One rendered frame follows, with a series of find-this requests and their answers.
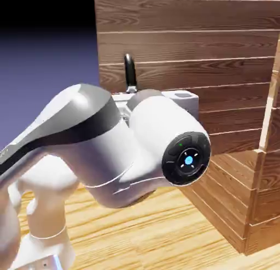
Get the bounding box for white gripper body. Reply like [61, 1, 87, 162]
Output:
[110, 90, 200, 122]

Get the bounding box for dark curved metal handle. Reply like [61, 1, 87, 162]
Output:
[124, 52, 138, 94]

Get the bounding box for wooden cabinet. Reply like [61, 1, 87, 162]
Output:
[178, 33, 280, 257]

